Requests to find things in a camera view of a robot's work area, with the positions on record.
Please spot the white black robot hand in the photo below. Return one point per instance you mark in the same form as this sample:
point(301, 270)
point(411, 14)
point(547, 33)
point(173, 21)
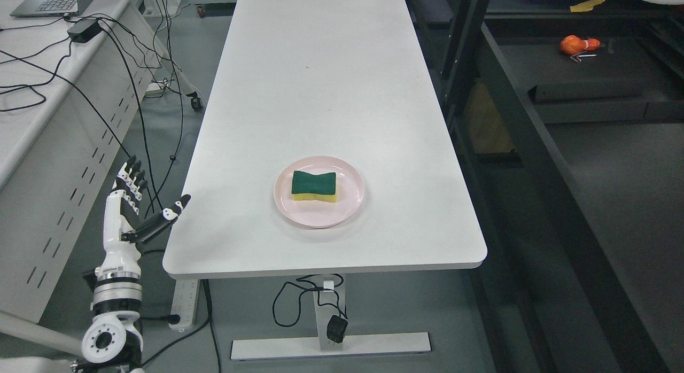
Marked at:
point(123, 231)

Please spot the yellow green sponge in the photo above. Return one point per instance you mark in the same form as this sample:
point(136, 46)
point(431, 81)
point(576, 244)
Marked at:
point(307, 186)

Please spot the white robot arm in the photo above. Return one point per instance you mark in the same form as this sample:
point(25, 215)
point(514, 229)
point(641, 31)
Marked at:
point(111, 343)

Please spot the dark grey metal shelf rack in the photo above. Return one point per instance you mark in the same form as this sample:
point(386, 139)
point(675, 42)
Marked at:
point(574, 164)

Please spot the white power strip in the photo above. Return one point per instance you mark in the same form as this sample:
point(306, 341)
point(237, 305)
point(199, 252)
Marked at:
point(185, 301)

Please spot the white perforated side desk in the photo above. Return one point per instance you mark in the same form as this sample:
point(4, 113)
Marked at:
point(64, 110)

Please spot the pink round plate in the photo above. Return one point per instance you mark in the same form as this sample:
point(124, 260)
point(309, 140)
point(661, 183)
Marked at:
point(314, 213)

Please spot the black power brick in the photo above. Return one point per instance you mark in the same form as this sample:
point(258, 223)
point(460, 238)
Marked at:
point(84, 30)

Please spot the white long table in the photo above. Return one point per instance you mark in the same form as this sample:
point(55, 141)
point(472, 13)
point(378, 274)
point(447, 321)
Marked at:
point(338, 78)

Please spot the black power plug adapter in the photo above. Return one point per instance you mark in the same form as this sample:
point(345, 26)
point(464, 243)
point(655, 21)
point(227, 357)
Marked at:
point(336, 329)

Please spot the grey laptop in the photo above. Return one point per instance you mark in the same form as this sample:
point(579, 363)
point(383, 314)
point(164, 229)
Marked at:
point(50, 8)

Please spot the orange toy figure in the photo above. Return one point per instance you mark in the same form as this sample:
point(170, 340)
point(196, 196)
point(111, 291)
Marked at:
point(573, 45)

